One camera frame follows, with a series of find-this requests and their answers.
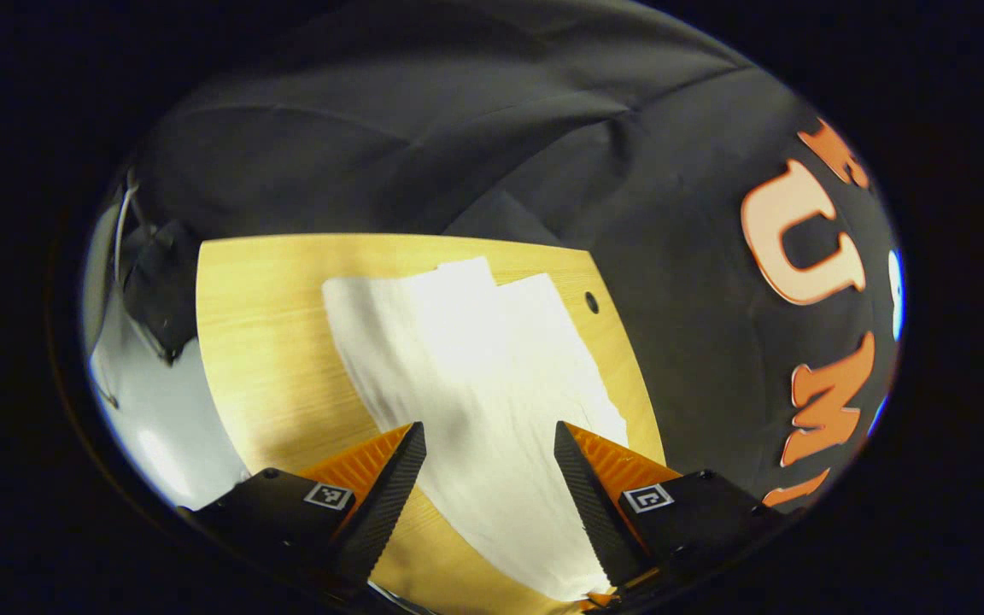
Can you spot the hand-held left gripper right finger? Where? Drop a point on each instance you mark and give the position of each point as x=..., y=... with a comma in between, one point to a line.
x=596, y=508

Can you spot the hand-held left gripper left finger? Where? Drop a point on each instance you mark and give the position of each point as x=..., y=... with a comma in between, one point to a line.
x=385, y=504

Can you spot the white jeans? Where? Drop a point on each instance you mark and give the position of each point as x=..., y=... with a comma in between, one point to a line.
x=475, y=359

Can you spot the black backdrop cloth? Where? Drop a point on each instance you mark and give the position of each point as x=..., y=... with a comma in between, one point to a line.
x=458, y=128

